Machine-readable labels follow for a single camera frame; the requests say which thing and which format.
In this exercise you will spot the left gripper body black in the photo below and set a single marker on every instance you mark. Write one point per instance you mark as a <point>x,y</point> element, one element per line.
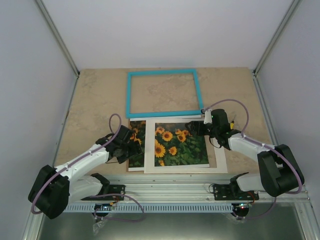
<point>122,156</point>

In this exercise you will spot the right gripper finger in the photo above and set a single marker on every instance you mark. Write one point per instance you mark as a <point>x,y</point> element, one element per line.
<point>198,131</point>
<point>195,125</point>

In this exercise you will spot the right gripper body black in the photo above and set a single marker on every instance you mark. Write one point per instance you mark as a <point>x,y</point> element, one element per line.
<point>214,131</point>

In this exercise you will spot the yellow handled screwdriver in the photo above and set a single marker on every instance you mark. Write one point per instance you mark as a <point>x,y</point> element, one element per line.
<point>232,123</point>

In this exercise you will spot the white mat board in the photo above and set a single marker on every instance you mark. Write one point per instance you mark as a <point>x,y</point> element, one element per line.
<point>217,157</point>

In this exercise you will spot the teal wooden picture frame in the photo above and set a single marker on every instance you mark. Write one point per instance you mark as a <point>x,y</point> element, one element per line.
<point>165,114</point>

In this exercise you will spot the brown frame backing board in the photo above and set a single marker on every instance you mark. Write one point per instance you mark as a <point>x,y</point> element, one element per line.
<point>176,149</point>

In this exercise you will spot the sunflower photo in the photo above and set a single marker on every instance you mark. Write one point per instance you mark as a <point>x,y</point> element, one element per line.
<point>174,146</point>

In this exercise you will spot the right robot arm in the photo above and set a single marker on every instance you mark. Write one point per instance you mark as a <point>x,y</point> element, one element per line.
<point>279,172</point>

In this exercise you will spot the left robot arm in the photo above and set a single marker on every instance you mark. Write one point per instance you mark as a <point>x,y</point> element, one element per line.
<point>56,187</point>

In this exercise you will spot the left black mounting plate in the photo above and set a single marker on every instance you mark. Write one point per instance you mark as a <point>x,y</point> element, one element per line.
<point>110,189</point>

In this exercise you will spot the black mounting plate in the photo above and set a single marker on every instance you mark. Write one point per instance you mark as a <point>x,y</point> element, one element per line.
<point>223,192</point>
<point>110,189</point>

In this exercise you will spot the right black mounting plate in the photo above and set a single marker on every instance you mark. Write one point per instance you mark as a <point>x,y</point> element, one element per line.
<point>223,192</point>

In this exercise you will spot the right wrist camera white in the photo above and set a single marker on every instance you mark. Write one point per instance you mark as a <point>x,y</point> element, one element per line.
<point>207,116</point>

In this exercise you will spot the aluminium rail base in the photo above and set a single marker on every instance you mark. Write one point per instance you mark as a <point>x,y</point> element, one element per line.
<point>168,188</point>

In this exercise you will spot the slotted cable duct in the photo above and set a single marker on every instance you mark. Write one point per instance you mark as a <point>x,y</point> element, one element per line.
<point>150,208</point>

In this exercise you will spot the left aluminium corner post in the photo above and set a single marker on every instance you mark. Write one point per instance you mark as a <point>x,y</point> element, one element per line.
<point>55,32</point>

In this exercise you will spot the aluminium corner post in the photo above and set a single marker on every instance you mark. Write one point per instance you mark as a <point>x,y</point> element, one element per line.
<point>294,5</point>
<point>55,32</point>

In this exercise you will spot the right aluminium corner post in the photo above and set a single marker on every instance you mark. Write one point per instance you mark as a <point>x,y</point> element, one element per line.
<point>294,5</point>

